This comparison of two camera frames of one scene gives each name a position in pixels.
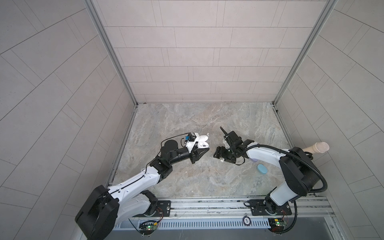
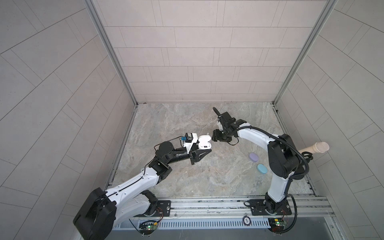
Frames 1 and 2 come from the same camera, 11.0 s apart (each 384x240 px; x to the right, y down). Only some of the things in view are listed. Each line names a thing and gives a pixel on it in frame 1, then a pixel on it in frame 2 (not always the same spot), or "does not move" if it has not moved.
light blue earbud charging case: x=262 y=168 does not move
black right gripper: x=221 y=149 → x=215 y=135
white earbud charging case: x=202 y=143 does not move
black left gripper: x=193 y=156 does not move
